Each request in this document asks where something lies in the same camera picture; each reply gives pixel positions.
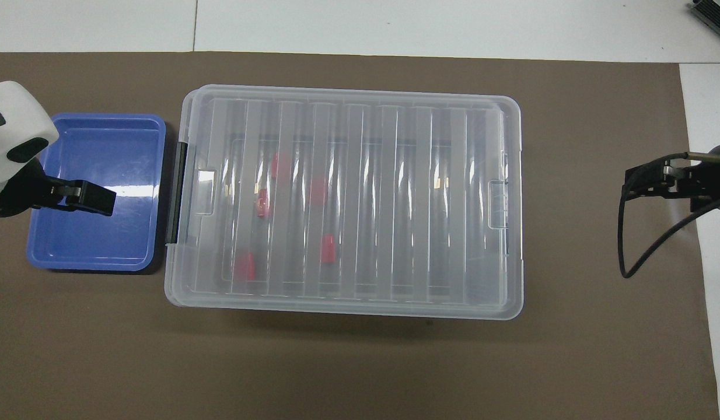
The red block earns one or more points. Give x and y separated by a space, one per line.
318 192
244 267
263 204
280 165
327 248

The clear plastic box lid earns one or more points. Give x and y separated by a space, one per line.
366 198

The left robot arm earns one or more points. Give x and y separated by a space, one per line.
13 116

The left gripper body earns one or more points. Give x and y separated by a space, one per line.
21 192

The blue plastic tray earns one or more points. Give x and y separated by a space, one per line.
97 192

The grey metal device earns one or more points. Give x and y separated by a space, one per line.
716 13

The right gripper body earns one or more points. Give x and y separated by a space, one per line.
710 181

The clear plastic storage box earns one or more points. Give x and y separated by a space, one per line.
343 312

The black box latch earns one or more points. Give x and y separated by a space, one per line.
176 192

